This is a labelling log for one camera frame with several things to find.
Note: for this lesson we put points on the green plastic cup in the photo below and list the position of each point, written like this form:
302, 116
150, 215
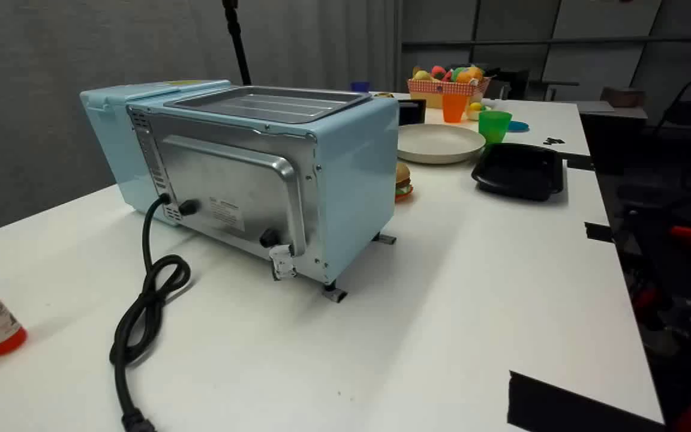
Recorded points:
495, 125

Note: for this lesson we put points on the beige round plate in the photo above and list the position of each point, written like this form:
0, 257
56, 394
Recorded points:
438, 144

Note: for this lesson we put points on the orange plastic cup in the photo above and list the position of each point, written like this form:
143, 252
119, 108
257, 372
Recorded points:
455, 101

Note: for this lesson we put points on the light blue toaster oven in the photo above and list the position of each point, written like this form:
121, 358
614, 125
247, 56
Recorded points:
300, 178

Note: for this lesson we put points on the toy hamburger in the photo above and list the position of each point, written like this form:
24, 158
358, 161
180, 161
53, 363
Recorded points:
404, 186

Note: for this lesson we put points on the black plastic tray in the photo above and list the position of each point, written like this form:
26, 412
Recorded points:
519, 171

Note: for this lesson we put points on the basket of toy fruit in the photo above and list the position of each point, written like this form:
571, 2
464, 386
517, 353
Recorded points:
432, 82

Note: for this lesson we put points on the blue round lid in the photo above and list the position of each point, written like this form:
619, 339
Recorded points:
519, 125

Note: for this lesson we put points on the black tape pieces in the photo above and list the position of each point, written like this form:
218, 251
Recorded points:
552, 141

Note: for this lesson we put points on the black tripod pole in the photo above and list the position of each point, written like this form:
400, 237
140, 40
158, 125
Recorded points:
235, 38

